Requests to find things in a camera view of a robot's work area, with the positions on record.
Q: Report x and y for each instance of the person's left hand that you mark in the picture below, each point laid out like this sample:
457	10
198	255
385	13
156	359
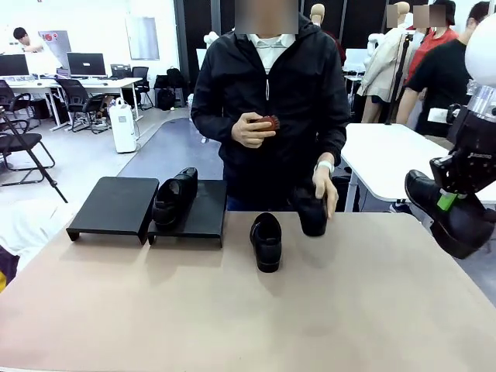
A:
323	184

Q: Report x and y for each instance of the mannequin in beige coat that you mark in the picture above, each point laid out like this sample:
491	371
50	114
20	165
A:
383	66

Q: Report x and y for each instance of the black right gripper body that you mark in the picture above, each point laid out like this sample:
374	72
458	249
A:
478	162

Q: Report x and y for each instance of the black bag under table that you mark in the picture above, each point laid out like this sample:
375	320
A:
341	193

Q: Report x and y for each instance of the person in white t-shirt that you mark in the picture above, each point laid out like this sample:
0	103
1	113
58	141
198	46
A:
29	44

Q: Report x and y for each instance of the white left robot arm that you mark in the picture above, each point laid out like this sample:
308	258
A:
27	236

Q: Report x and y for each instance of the person in black jacket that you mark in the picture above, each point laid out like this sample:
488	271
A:
240	77

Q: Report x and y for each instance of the long white office desk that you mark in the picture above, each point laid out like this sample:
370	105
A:
116	81

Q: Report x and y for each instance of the black mesh office chair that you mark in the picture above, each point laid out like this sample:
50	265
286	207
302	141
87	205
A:
140	77
77	95
11	97

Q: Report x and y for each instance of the white air purifier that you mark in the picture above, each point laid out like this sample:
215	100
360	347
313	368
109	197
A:
123	128

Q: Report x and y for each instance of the black folding chair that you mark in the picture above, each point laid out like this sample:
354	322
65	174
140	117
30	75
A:
19	141

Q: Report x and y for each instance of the black metal shoe stand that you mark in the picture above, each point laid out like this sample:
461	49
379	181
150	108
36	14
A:
205	217
116	205

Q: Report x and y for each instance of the white paper tag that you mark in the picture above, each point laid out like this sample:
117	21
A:
438	115

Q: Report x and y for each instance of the white background table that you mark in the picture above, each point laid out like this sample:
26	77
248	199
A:
387	155

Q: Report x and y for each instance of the grey board with red circle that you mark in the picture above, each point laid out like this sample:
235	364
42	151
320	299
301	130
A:
58	46

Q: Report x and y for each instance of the black camera tripod pole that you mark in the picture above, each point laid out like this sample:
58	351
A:
399	73

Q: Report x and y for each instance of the mannequin in dark red top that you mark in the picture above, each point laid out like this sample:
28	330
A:
318	15

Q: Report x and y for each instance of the wooden shoe brush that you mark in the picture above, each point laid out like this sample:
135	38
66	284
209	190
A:
271	123

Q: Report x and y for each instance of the black tripod leg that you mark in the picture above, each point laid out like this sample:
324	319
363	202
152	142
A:
50	180

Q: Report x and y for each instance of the person's right hand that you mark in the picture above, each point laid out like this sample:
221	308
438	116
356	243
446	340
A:
248	137

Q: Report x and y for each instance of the black desktop printer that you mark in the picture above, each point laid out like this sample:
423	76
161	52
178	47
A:
121	71

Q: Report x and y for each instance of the person's left forearm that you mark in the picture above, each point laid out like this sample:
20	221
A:
335	143

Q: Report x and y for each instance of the black computer monitor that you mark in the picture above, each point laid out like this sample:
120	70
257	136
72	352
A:
13	65
87	64

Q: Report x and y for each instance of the grey wall panel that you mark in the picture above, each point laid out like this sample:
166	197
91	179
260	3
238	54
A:
142	38

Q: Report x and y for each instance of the small black leather shoe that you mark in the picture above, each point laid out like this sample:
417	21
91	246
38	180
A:
312	221
267	255

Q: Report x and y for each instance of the purple yellow object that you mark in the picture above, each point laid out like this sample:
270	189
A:
7	267

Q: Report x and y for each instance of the small white background robot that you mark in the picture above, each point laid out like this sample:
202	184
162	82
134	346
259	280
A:
211	38

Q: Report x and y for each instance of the large black leather shoe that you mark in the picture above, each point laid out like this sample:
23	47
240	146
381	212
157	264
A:
182	190
461	224

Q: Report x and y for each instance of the bystander in black t-shirt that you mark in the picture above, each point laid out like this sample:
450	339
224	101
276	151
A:
441	77

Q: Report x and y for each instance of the person's right forearm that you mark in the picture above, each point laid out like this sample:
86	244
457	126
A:
211	124

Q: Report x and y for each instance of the white wristband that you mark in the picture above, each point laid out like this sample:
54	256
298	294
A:
324	166

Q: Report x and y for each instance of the mannequin in red t-shirt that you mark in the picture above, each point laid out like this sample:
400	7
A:
434	42

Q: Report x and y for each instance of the black backpack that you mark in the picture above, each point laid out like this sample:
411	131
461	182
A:
166	100
175	77

